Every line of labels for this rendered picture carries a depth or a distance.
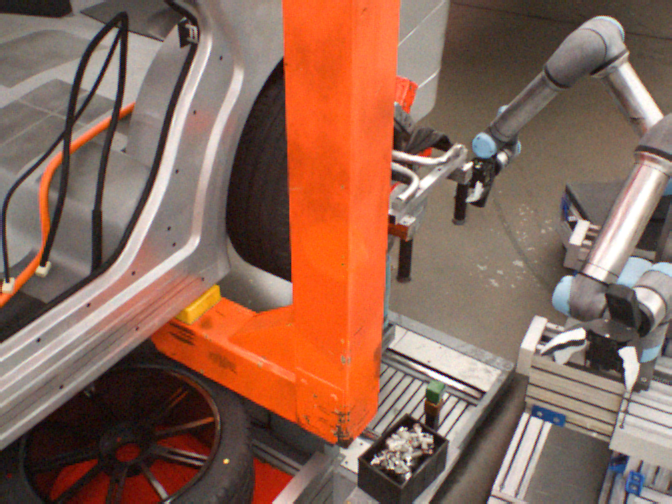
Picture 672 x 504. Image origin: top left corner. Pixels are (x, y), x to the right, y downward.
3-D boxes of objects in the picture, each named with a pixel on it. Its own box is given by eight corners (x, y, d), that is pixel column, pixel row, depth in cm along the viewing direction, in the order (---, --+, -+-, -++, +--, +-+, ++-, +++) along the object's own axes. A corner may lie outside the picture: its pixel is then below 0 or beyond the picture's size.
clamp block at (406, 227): (387, 221, 226) (388, 205, 223) (416, 232, 222) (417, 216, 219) (378, 230, 223) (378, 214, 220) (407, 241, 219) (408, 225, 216)
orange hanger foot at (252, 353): (190, 317, 251) (177, 225, 230) (331, 387, 228) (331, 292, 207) (151, 349, 240) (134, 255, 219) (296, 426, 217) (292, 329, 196)
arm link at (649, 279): (683, 304, 158) (695, 269, 152) (659, 333, 151) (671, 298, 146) (643, 287, 162) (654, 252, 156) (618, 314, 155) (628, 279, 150)
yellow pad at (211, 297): (186, 282, 239) (184, 268, 236) (222, 299, 233) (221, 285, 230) (153, 307, 230) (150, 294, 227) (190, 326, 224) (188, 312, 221)
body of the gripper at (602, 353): (622, 384, 141) (652, 347, 148) (626, 344, 136) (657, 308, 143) (580, 367, 145) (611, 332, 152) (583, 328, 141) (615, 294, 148)
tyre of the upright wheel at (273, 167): (353, 41, 265) (219, 95, 217) (417, 58, 255) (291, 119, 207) (338, 219, 300) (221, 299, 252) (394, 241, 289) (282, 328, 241)
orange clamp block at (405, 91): (387, 107, 248) (397, 79, 247) (410, 114, 244) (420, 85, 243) (378, 102, 242) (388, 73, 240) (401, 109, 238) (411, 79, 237)
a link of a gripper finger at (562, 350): (540, 376, 142) (590, 364, 143) (541, 349, 138) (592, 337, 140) (532, 365, 144) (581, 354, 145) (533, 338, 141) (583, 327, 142)
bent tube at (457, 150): (407, 135, 249) (409, 103, 243) (464, 153, 241) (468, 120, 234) (376, 159, 238) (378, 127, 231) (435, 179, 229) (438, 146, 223)
